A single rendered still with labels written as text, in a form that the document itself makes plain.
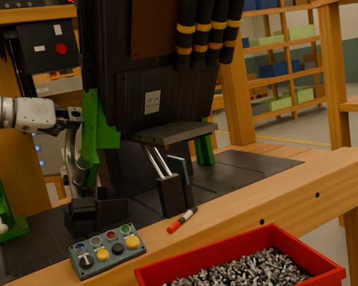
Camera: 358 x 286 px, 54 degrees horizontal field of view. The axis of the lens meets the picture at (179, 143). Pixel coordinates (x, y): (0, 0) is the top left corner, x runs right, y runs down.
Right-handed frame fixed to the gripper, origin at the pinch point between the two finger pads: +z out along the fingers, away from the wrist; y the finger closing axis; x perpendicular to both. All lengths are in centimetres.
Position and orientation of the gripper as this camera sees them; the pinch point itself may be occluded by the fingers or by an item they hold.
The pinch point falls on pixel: (71, 119)
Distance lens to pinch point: 106.1
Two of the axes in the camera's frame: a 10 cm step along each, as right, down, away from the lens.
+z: 8.5, 0.6, 5.3
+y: -3.0, -7.6, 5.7
